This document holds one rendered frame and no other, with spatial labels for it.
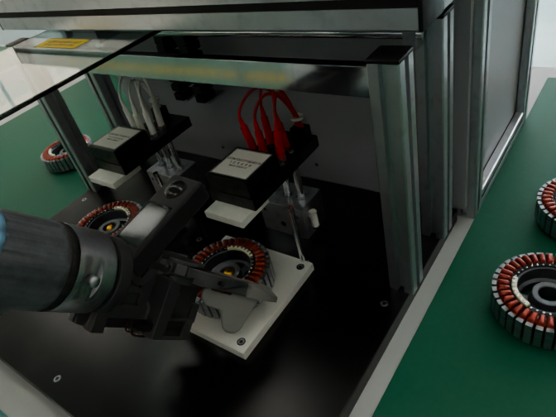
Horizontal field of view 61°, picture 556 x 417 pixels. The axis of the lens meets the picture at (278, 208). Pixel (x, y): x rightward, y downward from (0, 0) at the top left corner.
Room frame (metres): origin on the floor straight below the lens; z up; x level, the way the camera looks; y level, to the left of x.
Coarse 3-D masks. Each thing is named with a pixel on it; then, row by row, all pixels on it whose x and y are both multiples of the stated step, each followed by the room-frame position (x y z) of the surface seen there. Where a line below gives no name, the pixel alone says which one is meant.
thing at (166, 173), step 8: (184, 160) 0.72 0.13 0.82; (152, 168) 0.72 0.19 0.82; (160, 168) 0.71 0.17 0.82; (168, 168) 0.70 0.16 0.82; (176, 168) 0.70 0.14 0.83; (184, 168) 0.69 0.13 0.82; (192, 168) 0.69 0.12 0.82; (152, 176) 0.71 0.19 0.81; (160, 176) 0.70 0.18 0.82; (168, 176) 0.68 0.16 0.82; (184, 176) 0.68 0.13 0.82; (192, 176) 0.69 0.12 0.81; (200, 176) 0.70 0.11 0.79; (152, 184) 0.72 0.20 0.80
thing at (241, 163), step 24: (312, 144) 0.54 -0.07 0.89; (216, 168) 0.50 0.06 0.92; (240, 168) 0.48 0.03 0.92; (264, 168) 0.47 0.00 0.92; (288, 168) 0.50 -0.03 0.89; (216, 192) 0.49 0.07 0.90; (240, 192) 0.46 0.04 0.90; (264, 192) 0.46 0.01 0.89; (288, 192) 0.54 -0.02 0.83; (216, 216) 0.46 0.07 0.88; (240, 216) 0.44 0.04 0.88
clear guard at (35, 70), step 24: (24, 48) 0.69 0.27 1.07; (48, 48) 0.66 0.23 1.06; (96, 48) 0.59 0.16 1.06; (120, 48) 0.56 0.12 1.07; (0, 72) 0.60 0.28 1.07; (24, 72) 0.58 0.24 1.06; (48, 72) 0.55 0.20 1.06; (72, 72) 0.52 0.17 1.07; (0, 96) 0.51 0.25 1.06; (24, 96) 0.49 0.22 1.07; (0, 120) 0.45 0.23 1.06
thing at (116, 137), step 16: (128, 128) 0.68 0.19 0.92; (176, 128) 0.70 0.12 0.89; (96, 144) 0.66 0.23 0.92; (112, 144) 0.64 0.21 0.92; (128, 144) 0.64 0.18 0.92; (144, 144) 0.65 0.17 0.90; (160, 144) 0.67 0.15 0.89; (96, 160) 0.66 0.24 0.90; (112, 160) 0.63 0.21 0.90; (128, 160) 0.63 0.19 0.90; (144, 160) 0.64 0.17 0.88; (160, 160) 0.72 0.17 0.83; (176, 160) 0.69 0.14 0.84; (96, 176) 0.64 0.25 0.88; (112, 176) 0.62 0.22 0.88; (128, 176) 0.62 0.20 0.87
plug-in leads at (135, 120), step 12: (120, 84) 0.72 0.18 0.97; (144, 84) 0.72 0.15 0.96; (120, 96) 0.72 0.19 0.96; (156, 96) 0.75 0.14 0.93; (132, 108) 0.69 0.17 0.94; (144, 108) 0.68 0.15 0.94; (156, 108) 0.70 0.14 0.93; (132, 120) 0.71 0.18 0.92; (156, 120) 0.70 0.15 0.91; (156, 132) 0.68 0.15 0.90
